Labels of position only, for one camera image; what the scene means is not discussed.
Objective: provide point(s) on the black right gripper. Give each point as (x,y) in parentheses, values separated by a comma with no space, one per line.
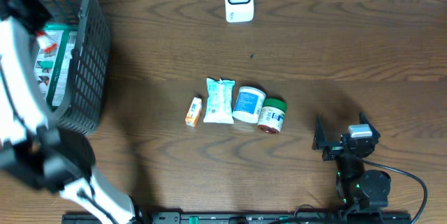
(320,140)

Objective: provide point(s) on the green lid jar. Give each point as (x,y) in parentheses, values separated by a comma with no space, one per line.
(272,116)

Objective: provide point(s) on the white blue label jar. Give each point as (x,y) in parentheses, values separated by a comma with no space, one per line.
(248,104)

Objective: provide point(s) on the mint green wipes pack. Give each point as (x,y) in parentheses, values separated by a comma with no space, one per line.
(219,102)

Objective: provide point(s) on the orange Kleenex tissue pack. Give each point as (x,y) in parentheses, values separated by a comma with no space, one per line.
(193,114)

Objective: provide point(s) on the green white 3M package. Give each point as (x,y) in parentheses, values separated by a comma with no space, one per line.
(51,65)

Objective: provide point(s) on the red snack bar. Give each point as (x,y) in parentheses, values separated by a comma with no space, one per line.
(45,42)

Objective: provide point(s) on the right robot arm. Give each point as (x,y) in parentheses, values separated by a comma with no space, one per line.
(364,190)

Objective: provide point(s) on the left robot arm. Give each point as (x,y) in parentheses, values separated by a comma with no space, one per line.
(34,149)

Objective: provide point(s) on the grey plastic mesh basket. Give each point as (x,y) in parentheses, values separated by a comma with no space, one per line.
(80,109)

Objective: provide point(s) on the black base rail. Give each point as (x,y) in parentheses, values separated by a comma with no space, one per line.
(306,216)

